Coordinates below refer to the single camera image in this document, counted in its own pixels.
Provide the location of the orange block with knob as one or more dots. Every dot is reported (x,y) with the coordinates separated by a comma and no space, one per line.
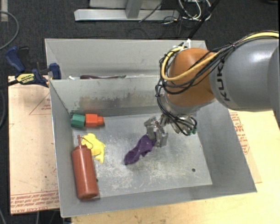
(92,120)

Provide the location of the yellow cloth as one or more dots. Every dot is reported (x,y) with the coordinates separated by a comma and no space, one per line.
(95,145)

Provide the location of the green hexagonal block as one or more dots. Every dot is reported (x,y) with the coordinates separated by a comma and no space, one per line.
(78,120)

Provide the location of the red-brown squeeze bottle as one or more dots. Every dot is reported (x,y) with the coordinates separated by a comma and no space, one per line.
(84,171)

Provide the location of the grey metal bin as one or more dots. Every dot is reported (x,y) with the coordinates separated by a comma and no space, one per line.
(156,177)

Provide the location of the brown cardboard board, red print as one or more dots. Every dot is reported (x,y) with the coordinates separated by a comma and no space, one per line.
(28,136)

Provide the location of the purple cloth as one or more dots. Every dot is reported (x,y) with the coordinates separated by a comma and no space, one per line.
(139,151)

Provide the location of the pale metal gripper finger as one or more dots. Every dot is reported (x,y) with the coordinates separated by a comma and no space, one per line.
(150,127)
(161,139)

